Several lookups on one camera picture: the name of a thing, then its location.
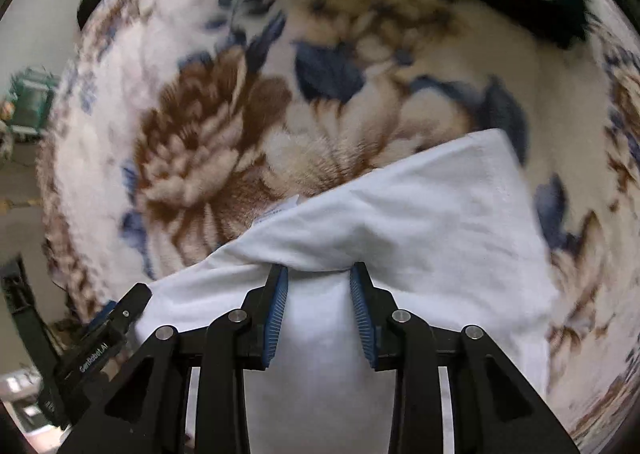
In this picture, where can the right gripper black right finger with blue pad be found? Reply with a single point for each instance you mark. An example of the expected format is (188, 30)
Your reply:
(493, 408)

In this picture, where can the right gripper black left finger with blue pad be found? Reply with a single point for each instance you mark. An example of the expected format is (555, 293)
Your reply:
(143, 409)

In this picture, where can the teal plastic crate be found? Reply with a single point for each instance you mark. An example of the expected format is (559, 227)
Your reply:
(28, 101)

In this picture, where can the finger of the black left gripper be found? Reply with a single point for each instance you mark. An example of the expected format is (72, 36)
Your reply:
(107, 339)

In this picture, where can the white t-shirt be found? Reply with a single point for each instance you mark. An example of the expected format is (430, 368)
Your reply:
(451, 232)

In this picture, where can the floral fleece bed blanket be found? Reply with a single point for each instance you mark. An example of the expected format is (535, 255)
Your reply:
(178, 122)

